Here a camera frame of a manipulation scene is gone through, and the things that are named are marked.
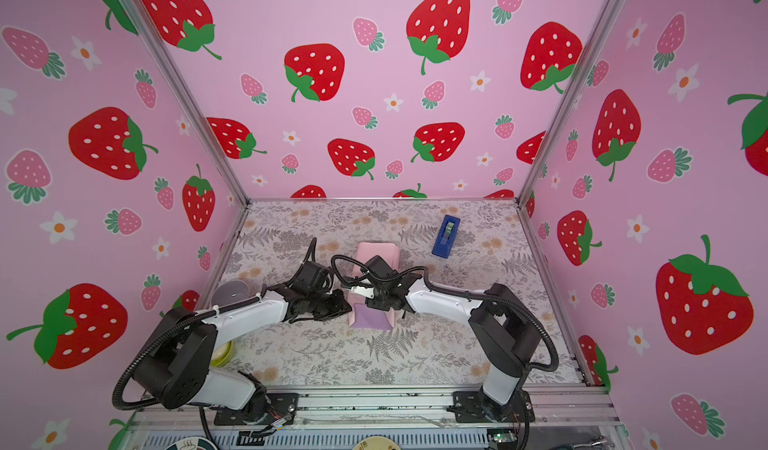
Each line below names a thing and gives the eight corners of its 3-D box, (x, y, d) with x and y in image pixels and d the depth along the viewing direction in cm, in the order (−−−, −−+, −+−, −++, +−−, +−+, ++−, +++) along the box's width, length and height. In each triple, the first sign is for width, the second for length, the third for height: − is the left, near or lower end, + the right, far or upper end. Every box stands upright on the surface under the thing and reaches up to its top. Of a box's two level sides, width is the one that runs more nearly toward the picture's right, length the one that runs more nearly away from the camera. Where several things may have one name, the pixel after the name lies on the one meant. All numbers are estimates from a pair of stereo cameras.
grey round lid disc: (220, 306, 95) (211, 297, 90) (227, 290, 98) (218, 280, 94) (250, 306, 95) (242, 297, 90) (256, 290, 98) (248, 280, 94)
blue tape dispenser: (431, 255, 107) (432, 243, 101) (442, 226, 116) (444, 213, 110) (447, 260, 105) (450, 248, 100) (457, 230, 114) (460, 218, 109)
